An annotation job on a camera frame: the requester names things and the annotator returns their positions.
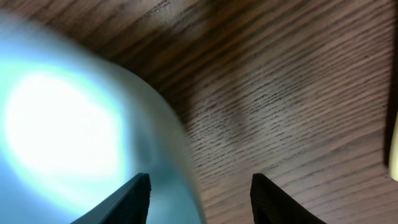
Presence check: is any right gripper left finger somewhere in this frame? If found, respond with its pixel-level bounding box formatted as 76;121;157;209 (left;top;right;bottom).
72;173;151;224

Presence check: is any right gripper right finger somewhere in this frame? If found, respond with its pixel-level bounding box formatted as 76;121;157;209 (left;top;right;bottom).
250;174;325;224

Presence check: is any blue plastic bowl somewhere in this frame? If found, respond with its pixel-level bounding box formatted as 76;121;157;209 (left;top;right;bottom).
1;11;206;223

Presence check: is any yellow plastic fork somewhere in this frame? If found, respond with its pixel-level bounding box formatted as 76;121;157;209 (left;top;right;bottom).
389;117;398;181

